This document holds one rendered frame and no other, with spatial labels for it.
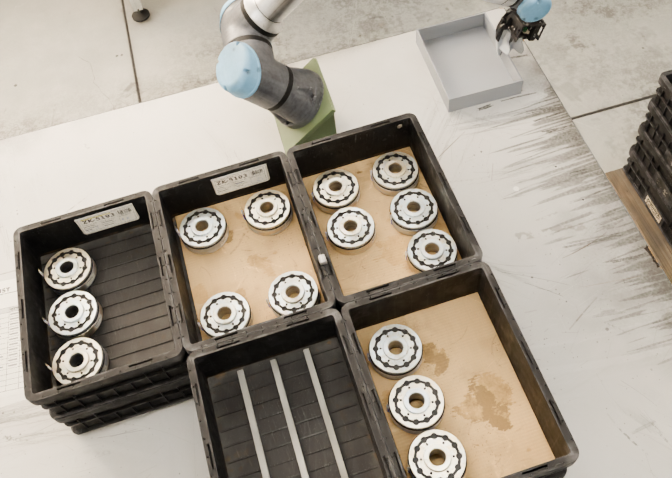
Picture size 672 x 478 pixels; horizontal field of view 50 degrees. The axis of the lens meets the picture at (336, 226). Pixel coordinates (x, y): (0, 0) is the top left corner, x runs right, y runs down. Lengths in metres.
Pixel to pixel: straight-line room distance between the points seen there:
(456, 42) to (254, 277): 0.94
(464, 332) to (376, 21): 1.99
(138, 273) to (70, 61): 1.90
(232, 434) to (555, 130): 1.09
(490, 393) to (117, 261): 0.84
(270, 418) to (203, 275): 0.35
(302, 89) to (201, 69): 1.43
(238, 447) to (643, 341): 0.86
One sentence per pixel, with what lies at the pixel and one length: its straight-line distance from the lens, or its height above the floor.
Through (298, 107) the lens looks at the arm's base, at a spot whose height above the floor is 0.86.
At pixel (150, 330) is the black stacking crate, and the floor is 0.83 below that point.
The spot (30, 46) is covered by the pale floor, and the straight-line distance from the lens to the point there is 3.56.
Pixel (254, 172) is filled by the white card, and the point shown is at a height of 0.90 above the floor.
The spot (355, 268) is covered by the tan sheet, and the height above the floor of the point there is 0.83.
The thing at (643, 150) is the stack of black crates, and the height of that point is 0.31.
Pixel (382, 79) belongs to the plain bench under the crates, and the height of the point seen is 0.70.
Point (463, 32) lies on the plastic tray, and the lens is 2.15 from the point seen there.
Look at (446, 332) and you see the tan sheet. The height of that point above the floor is 0.83.
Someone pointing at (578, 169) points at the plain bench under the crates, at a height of 0.70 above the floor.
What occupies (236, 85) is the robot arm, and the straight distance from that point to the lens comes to 1.69.
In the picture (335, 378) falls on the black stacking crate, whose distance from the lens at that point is 1.44.
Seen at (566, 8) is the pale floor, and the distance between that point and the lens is 3.32.
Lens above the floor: 2.17
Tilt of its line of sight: 58 degrees down
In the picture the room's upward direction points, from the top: 9 degrees counter-clockwise
